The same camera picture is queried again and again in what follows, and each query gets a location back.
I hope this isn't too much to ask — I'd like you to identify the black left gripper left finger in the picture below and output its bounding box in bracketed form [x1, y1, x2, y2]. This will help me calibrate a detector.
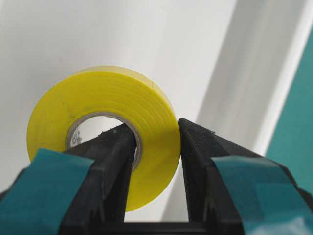
[0, 124, 135, 235]

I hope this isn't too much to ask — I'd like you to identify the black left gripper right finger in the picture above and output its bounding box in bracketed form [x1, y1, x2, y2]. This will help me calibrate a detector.
[178, 118, 313, 235]

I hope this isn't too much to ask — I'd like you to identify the yellow tape roll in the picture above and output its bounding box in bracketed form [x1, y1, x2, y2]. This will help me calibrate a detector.
[26, 66, 180, 212]

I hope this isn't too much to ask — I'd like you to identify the white plastic tray case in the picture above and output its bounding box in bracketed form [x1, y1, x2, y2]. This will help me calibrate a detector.
[0, 0, 313, 223]

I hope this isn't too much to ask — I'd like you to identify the green table cloth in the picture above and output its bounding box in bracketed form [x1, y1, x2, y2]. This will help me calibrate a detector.
[267, 38, 313, 192]

